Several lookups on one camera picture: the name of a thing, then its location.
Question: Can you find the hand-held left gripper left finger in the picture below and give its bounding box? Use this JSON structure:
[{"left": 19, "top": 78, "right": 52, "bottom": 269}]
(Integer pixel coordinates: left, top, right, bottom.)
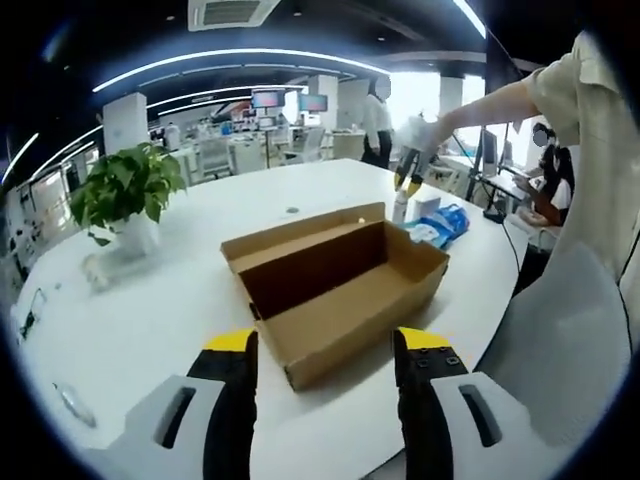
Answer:
[{"left": 119, "top": 327, "right": 260, "bottom": 480}]

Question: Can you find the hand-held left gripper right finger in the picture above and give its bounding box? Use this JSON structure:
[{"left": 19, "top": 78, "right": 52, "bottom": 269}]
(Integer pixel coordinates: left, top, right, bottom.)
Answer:
[{"left": 391, "top": 326, "right": 539, "bottom": 480}]

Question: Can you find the white tube bottle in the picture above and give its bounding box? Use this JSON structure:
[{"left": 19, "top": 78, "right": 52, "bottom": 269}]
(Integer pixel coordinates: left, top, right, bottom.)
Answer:
[{"left": 391, "top": 188, "right": 409, "bottom": 225}]

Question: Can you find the blue white wet wipes pack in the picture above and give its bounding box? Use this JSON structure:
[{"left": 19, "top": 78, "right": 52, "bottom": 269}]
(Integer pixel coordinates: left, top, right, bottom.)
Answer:
[{"left": 402, "top": 217, "right": 446, "bottom": 246}]

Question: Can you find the blue soft tissue pack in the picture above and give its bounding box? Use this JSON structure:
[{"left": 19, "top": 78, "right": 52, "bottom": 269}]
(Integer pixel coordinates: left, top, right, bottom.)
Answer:
[{"left": 429, "top": 202, "right": 471, "bottom": 249}]

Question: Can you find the brown cardboard shoe box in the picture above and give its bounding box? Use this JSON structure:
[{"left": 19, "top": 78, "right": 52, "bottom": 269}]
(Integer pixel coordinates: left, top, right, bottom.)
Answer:
[{"left": 220, "top": 201, "right": 451, "bottom": 392}]

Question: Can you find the small white box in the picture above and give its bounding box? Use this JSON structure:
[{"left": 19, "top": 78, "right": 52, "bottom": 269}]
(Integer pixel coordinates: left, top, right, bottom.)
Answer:
[{"left": 412, "top": 196, "right": 442, "bottom": 221}]

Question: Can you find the grey oval object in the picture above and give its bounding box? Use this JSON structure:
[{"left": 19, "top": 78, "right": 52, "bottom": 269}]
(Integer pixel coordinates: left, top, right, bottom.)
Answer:
[{"left": 52, "top": 382, "right": 99, "bottom": 429}]

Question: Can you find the person's beige shirt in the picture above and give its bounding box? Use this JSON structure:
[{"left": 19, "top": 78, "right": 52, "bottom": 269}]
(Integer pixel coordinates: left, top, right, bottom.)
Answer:
[{"left": 524, "top": 29, "right": 640, "bottom": 281}]

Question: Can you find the ceiling air conditioner vent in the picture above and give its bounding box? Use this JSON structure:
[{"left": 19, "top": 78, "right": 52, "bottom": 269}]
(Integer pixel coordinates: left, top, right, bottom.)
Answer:
[{"left": 188, "top": 0, "right": 281, "bottom": 32}]

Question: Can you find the green potted plant white pot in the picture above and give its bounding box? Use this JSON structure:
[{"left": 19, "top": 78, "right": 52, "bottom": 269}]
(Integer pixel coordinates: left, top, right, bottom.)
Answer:
[{"left": 69, "top": 142, "right": 189, "bottom": 261}]

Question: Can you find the wall monitor screen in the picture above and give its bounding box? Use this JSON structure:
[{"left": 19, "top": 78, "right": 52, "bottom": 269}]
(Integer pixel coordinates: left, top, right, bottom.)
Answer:
[
  {"left": 251, "top": 88, "right": 286, "bottom": 109},
  {"left": 298, "top": 93, "right": 330, "bottom": 114}
]

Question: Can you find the black cable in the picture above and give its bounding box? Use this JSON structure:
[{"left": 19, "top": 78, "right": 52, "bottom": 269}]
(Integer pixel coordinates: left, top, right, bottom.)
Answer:
[{"left": 482, "top": 209, "right": 524, "bottom": 286}]

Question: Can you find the small dark cable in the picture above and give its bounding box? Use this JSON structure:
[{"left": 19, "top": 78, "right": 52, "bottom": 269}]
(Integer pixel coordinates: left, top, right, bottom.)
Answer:
[{"left": 14, "top": 287, "right": 49, "bottom": 341}]

